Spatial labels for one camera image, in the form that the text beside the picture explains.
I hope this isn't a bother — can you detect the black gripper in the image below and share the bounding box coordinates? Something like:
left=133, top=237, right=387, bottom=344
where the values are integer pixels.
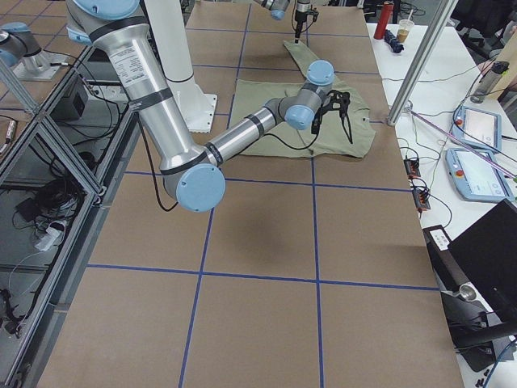
left=338, top=106, right=353, bottom=142
left=294, top=11, right=309, bottom=44

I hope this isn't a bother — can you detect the olive green long-sleeve shirt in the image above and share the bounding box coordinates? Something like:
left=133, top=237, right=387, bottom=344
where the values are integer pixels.
left=229, top=39, right=377, bottom=159

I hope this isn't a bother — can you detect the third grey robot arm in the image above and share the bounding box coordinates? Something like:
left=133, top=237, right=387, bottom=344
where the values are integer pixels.
left=1, top=22, right=60, bottom=81

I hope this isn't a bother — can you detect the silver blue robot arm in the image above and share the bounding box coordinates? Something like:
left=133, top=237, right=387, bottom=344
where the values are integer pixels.
left=66, top=1, right=334, bottom=212
left=256, top=0, right=319, bottom=44

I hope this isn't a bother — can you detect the folded dark blue umbrella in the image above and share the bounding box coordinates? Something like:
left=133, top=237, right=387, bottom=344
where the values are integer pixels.
left=384, top=29, right=404, bottom=54

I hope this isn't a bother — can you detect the orange black electronics board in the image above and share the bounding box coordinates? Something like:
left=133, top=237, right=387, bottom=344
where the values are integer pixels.
left=403, top=158, right=421, bottom=179

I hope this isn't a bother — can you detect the red cylinder bottle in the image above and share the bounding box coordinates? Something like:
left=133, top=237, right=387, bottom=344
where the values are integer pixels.
left=373, top=1, right=394, bottom=40

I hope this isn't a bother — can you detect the iced coffee cup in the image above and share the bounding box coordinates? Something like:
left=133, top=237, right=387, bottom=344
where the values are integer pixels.
left=397, top=10, right=414, bottom=44

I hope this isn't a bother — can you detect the far blue teach pendant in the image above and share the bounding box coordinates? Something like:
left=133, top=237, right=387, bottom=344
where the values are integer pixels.
left=451, top=106, right=502, bottom=152

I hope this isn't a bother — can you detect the blue teach pendant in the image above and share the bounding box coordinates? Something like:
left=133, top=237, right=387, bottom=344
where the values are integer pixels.
left=445, top=148, right=515, bottom=203
left=451, top=106, right=502, bottom=152

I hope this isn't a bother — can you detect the near blue teach pendant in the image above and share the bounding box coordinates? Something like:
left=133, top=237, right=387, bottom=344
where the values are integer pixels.
left=445, top=148, right=515, bottom=203

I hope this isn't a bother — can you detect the grey water bottle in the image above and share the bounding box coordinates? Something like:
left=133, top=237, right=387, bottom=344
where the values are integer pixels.
left=470, top=61, right=509, bottom=103

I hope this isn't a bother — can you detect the silver reacher grabber stick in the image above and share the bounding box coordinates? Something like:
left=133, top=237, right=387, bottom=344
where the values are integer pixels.
left=403, top=100, right=517, bottom=183

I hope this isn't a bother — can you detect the black monitor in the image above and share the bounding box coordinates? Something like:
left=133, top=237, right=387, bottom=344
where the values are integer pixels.
left=448, top=199, right=516, bottom=322

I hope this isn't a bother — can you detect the steel tumbler cup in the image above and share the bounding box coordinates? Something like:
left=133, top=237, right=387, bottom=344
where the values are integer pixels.
left=458, top=284, right=477, bottom=302

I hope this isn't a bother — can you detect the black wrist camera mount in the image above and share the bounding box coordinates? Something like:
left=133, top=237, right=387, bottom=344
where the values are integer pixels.
left=311, top=90, right=351, bottom=135

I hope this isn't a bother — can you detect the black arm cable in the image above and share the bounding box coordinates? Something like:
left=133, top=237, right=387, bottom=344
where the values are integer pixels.
left=137, top=116, right=320, bottom=213

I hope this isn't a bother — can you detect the white camera mast pole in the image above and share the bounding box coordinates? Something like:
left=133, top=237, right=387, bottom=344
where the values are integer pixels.
left=144, top=0, right=217, bottom=133

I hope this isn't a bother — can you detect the aluminium frame rail structure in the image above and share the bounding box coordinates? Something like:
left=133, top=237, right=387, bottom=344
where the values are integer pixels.
left=1, top=60, right=136, bottom=387

